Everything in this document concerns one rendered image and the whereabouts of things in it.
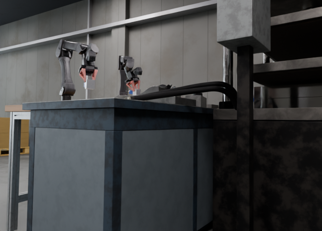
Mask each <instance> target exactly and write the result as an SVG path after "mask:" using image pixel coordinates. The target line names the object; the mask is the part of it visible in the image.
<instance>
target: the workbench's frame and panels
mask: <svg viewBox="0 0 322 231"><path fill-rule="evenodd" d="M22 110H31V112H30V143H29V172H28V200H27V229H26V231H201V230H202V229H204V228H205V227H207V226H208V225H209V224H211V223H212V222H213V121H214V119H213V109H210V108H201V107H191V106H182V105H173V104H160V103H151V102H142V101H132V100H123V99H98V100H81V101H63V102H46V103H28V104H23V107H22ZM216 121H228V120H216Z"/></svg>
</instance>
